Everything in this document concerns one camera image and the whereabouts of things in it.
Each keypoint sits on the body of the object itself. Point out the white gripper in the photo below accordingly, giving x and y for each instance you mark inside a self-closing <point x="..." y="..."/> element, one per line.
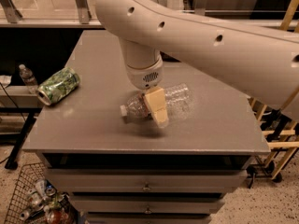
<point x="146" y="76"/>

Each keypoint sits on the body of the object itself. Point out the clear plastic water bottle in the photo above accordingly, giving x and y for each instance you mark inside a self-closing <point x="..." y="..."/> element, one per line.
<point x="178" y="104"/>

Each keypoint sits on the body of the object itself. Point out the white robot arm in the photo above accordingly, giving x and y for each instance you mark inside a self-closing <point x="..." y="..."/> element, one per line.
<point x="261" y="62"/>

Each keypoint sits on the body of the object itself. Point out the small upright water bottle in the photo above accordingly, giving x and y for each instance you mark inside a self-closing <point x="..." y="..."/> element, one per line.
<point x="28" y="78"/>

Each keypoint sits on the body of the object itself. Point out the grey drawer cabinet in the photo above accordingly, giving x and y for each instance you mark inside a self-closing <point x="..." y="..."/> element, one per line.
<point x="122" y="171"/>

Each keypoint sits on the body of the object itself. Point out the green patterned drink can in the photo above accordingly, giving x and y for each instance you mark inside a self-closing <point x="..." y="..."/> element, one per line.
<point x="58" y="86"/>

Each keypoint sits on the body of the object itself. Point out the cans in basket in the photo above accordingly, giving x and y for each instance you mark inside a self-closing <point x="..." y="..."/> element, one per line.
<point x="47" y="205"/>

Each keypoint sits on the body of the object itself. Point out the wooden yellow frame cart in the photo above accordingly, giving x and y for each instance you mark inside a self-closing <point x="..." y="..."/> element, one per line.
<point x="280" y="132"/>

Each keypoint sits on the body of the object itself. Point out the wire basket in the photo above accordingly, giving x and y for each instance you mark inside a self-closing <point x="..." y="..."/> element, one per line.
<point x="29" y="174"/>

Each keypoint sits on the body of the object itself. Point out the metal railing frame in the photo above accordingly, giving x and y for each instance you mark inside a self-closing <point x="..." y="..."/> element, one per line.
<point x="81" y="13"/>

